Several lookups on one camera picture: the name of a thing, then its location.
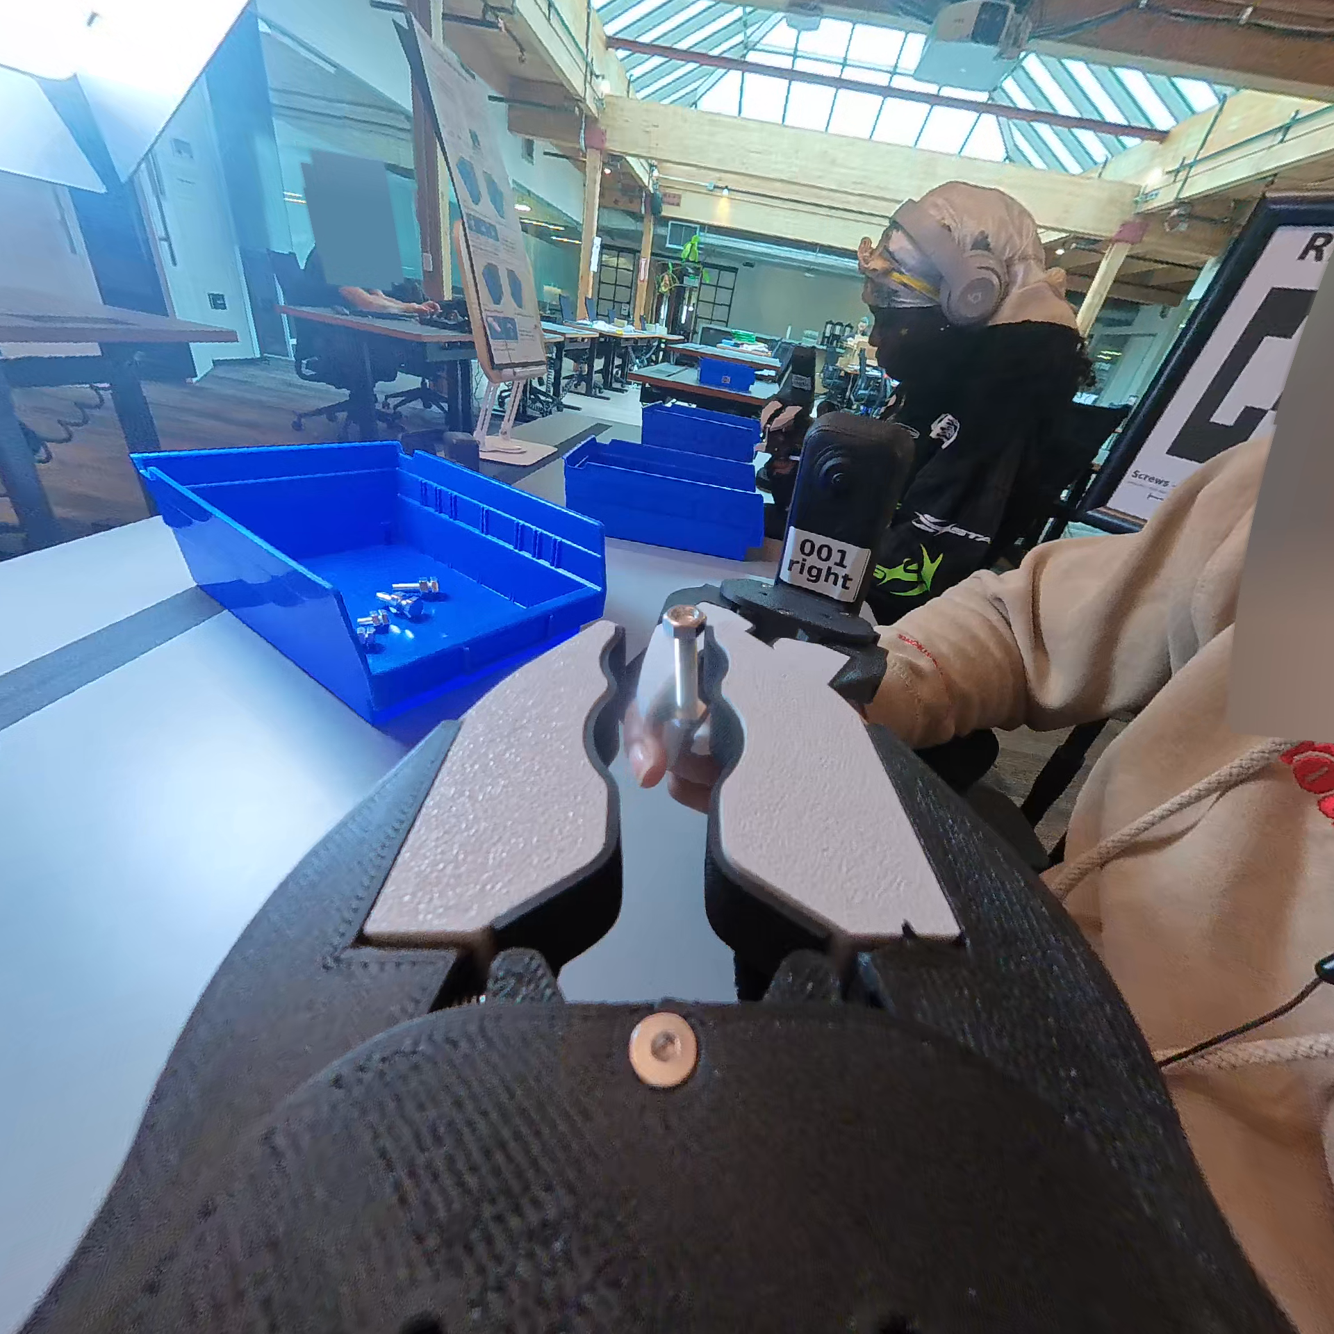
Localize person's beige hoodie torso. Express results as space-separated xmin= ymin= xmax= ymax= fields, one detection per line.
xmin=1043 ymin=438 xmax=1334 ymax=1334

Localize cardboard sign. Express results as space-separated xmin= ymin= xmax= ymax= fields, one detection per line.
xmin=407 ymin=22 xmax=561 ymax=470

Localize studio softbox light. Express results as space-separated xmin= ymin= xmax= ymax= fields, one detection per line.
xmin=0 ymin=0 xmax=256 ymax=194

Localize ceiling projector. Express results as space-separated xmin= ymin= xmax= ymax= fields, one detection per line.
xmin=918 ymin=0 xmax=1034 ymax=89

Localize black white banner stand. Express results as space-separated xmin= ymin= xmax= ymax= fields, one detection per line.
xmin=1074 ymin=198 xmax=1334 ymax=533

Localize black earphone cable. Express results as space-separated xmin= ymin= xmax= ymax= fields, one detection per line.
xmin=1158 ymin=956 xmax=1334 ymax=1069

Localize black chair armrest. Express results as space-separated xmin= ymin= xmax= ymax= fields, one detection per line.
xmin=918 ymin=730 xmax=1002 ymax=794

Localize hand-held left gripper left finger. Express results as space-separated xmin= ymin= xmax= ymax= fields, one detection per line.
xmin=361 ymin=622 xmax=627 ymax=976

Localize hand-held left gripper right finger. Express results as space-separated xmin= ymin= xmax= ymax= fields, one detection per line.
xmin=705 ymin=622 xmax=969 ymax=981

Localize person's right forearm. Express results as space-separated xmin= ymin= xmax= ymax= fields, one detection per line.
xmin=866 ymin=449 xmax=1274 ymax=751

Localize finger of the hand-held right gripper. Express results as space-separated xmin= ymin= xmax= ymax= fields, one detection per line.
xmin=623 ymin=632 xmax=670 ymax=735
xmin=726 ymin=618 xmax=843 ymax=703

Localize person's right hand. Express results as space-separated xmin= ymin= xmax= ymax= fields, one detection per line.
xmin=623 ymin=719 xmax=727 ymax=815

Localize wooden desk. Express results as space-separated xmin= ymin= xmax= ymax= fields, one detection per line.
xmin=0 ymin=309 xmax=237 ymax=548
xmin=283 ymin=306 xmax=481 ymax=440

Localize cluster of bolts with nuts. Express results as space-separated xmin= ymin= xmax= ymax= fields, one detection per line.
xmin=351 ymin=578 xmax=445 ymax=648

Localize silver bolt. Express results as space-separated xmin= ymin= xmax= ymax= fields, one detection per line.
xmin=659 ymin=605 xmax=716 ymax=756

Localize beige hoodie drawstring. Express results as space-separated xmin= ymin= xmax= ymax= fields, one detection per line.
xmin=1043 ymin=734 xmax=1334 ymax=1075

